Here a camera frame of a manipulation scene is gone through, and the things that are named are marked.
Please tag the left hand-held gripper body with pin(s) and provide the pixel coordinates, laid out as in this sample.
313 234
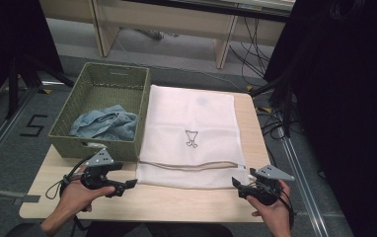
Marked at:
94 174

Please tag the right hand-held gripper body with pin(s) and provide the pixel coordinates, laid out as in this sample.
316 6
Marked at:
268 184

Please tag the blue denim garment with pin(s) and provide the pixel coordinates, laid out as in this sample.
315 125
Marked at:
107 123

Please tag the green woven basket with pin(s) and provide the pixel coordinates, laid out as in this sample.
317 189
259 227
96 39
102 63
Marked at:
101 89

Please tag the white mesh laundry bag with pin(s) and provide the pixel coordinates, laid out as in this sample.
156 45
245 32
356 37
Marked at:
189 112

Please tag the person's right hand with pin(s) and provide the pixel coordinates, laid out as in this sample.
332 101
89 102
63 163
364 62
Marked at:
272 212

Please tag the person's left hand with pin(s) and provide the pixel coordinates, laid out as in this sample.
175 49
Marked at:
78 197

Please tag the person's dark lap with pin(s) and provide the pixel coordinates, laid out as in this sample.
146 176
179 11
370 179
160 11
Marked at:
157 230

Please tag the black metal stand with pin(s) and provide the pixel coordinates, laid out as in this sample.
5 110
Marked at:
15 82
283 98

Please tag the black curtain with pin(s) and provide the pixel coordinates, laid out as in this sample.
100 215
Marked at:
9 39
347 98

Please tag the light wooden desk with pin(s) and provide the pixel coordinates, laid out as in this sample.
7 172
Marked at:
163 19

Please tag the metal floor rail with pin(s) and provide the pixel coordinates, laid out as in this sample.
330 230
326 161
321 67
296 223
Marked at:
2 128
303 184

